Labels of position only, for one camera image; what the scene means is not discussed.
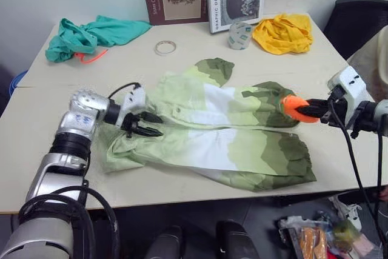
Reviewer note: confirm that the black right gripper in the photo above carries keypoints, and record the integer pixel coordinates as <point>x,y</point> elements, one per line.
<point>335,110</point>

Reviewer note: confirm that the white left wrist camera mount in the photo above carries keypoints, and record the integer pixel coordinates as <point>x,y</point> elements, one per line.
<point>135,99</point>

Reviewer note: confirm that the teal crumpled cloth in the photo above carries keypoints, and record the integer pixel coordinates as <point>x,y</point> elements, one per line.
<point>100,33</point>

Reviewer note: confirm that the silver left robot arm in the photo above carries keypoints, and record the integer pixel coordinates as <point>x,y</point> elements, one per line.
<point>50,180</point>

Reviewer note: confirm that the yellow crumpled cloth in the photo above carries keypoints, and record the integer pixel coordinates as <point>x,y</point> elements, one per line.
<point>282,36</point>

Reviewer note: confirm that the green and white jacket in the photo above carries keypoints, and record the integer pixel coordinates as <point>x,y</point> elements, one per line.
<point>212,137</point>

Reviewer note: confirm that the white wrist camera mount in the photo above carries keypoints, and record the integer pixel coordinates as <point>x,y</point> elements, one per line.
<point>353,86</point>
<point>135,99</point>

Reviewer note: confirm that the blue bucket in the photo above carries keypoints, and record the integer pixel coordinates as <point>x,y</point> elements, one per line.
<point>16,81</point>

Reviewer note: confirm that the beige clothed person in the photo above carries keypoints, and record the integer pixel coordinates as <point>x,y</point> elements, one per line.
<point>373,55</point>

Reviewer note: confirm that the black office chair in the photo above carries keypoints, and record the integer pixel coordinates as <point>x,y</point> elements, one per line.
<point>354,22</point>

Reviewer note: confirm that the dark rounded shape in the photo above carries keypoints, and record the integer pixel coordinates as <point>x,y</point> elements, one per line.
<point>236,240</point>
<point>168,244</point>

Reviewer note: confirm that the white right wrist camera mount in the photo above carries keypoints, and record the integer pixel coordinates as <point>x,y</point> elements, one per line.
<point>353,86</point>

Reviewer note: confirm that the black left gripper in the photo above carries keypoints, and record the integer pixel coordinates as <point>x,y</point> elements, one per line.
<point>129,123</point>

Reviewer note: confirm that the bag of colourful clutter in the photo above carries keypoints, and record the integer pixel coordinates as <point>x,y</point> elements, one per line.
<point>321,237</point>

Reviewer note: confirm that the white Graphic Design book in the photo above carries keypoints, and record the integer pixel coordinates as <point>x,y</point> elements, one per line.
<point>236,4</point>

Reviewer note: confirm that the clear tape roll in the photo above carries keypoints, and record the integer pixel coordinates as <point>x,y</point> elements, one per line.
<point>158,49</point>

